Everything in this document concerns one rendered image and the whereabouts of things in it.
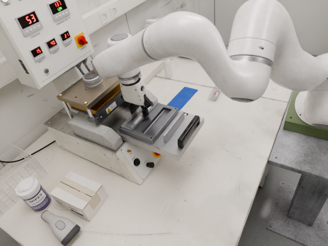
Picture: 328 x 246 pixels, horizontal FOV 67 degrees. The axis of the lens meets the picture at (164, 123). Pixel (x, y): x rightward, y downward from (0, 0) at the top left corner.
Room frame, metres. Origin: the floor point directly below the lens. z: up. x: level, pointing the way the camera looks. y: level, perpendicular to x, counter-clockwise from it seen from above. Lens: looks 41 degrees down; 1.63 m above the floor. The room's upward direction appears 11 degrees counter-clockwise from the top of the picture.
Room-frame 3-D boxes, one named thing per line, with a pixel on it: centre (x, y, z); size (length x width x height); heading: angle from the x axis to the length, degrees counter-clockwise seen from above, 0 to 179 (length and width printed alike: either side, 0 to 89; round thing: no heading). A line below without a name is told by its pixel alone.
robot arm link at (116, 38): (0.80, 0.09, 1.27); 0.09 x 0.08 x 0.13; 120
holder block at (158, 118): (0.77, 0.06, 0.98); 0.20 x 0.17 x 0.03; 142
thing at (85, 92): (0.97, 0.27, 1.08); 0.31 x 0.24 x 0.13; 142
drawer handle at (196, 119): (0.66, -0.09, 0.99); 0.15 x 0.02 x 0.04; 142
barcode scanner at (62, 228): (0.50, 0.48, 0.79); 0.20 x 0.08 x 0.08; 52
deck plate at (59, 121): (0.96, 0.29, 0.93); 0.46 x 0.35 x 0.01; 52
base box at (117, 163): (0.94, 0.24, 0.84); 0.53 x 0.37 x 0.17; 52
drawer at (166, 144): (0.75, 0.02, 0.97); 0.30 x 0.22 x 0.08; 52
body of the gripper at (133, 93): (0.80, 0.09, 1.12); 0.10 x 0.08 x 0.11; 52
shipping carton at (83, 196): (0.61, 0.40, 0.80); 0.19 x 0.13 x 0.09; 52
